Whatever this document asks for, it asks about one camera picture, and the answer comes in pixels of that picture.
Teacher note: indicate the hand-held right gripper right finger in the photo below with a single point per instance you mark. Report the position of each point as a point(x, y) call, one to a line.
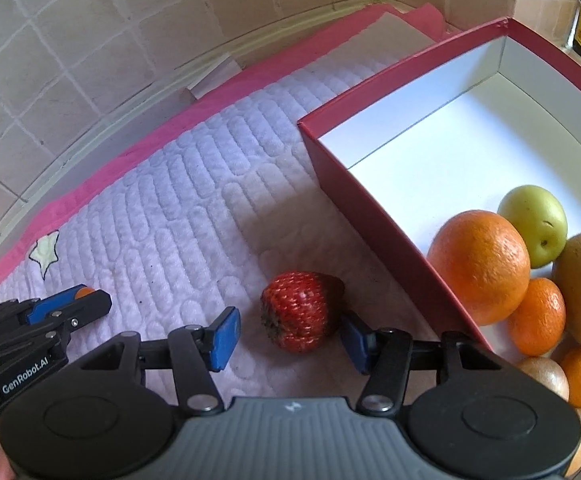
point(356, 342)

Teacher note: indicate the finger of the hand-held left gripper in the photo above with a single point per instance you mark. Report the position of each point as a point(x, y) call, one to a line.
point(90, 307)
point(55, 305)

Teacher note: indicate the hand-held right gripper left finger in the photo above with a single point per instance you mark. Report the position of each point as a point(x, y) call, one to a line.
point(223, 340)

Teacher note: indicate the red strawberry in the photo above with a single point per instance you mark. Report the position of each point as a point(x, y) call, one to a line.
point(300, 310)

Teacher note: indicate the large orange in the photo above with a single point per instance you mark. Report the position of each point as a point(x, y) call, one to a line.
point(480, 267)

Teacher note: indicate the orange mandarin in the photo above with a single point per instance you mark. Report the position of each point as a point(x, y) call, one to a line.
point(537, 316)

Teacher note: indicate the smooth brown passion fruit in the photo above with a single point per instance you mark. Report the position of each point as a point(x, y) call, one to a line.
point(545, 376)

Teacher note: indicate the red cardboard box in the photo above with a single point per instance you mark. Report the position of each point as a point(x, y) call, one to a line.
point(445, 160)

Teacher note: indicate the bright green apple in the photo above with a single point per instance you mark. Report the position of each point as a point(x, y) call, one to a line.
point(535, 225)

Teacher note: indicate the folded white paper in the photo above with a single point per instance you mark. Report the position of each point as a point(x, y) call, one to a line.
point(215, 77)

